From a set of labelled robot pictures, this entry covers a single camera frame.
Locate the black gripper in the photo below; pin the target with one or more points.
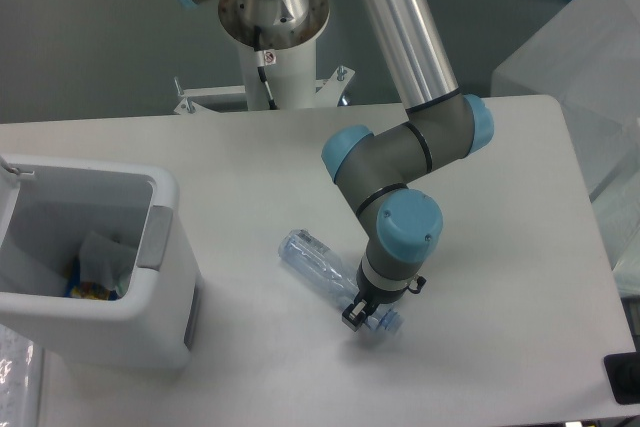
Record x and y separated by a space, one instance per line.
363 312

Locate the clear plastic water bottle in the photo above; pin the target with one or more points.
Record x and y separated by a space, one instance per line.
322 269

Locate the clear plastic wrapper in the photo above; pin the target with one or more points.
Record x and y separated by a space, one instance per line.
106 263

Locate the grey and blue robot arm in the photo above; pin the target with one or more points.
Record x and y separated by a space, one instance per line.
276 45

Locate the white trash can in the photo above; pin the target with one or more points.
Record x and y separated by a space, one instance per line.
48 206

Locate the black device at edge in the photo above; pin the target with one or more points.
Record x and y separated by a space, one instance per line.
622 370

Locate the blue yellow snack packet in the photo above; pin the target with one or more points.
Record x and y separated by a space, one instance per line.
75 288

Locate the clear plastic sheet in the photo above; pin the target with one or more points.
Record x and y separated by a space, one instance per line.
21 379

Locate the translucent white plastic box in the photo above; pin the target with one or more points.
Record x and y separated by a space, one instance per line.
587 58

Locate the white base frame bracket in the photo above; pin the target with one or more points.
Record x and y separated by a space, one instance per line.
330 92

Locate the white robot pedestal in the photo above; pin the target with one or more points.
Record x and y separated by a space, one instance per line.
286 75

